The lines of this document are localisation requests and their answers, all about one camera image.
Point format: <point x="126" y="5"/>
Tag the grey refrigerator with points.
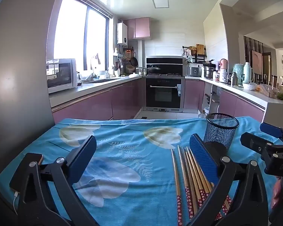
<point x="18" y="75"/>

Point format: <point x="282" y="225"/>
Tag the white green thermos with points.
<point x="247" y="74"/>

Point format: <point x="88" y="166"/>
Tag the clear plastic box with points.
<point x="268" y="90"/>

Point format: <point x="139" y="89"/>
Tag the pink base cabinet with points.
<point x="96" y="103"/>
<point x="228" y="101"/>

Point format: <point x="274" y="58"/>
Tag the black wok with lid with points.
<point x="153" y="70"/>

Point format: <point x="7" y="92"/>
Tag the black range hood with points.
<point x="165" y="61"/>

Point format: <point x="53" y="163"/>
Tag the ceiling light panel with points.
<point x="159" y="0"/>

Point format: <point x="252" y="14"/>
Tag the white bowl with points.
<point x="253" y="87"/>

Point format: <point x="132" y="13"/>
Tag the black wall rack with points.
<point x="200" y="57"/>

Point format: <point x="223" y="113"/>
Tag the oil bottle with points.
<point x="202" y="114"/>

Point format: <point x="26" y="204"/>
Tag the white water heater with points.
<point x="122" y="33"/>

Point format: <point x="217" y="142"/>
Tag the steel flask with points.
<point x="234" y="80"/>

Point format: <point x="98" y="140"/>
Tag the hanging frying pan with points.
<point x="134" y="61"/>

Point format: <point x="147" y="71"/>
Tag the pink wall cabinet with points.
<point x="141" y="28"/>

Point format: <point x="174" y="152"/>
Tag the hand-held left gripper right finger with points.
<point x="202" y="155"/>

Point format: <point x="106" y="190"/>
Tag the black built-in oven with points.
<point x="164" y="94"/>

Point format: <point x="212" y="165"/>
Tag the silver rice cooker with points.
<point x="194" y="71"/>

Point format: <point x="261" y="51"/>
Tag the person's right hand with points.
<point x="277" y="193"/>

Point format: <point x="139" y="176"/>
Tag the wooden cutting board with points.
<point x="200" y="49"/>

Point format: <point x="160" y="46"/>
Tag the kitchen window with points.
<point x="68" y="28"/>

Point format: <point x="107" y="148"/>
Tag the blue floral tablecloth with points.
<point x="132" y="134"/>

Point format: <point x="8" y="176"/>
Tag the steel stock pot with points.
<point x="208" y="73"/>

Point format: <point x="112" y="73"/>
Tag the dark smartphone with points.
<point x="15" y="179"/>

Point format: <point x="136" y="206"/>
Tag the light green kettle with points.
<point x="237" y="71"/>

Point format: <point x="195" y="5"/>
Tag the wall picture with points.
<point x="257" y="62"/>

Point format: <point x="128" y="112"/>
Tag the white microwave oven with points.
<point x="61" y="75"/>

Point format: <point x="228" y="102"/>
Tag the bundle of wooden chopsticks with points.
<point x="191" y="167"/>

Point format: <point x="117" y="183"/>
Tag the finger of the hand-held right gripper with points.
<point x="271" y="129"/>
<point x="254" y="143"/>

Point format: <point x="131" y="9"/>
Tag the pink thermos jug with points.
<point x="223" y="64"/>

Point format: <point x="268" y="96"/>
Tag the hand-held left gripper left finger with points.
<point x="81" y="162"/>

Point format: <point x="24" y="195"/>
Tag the black mesh utensil holder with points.
<point x="217" y="131"/>

